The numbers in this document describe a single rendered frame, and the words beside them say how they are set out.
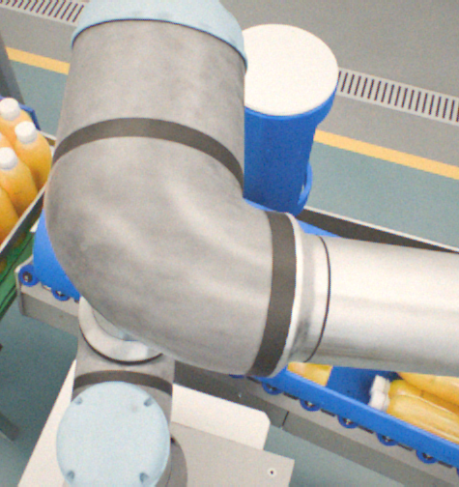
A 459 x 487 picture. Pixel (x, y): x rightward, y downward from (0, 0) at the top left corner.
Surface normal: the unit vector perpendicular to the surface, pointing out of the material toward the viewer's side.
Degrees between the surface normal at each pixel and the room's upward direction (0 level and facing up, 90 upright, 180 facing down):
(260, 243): 14
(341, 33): 0
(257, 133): 88
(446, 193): 0
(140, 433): 7
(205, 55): 33
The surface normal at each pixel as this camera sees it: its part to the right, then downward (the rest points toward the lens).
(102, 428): 0.04, -0.36
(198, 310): -0.06, 0.27
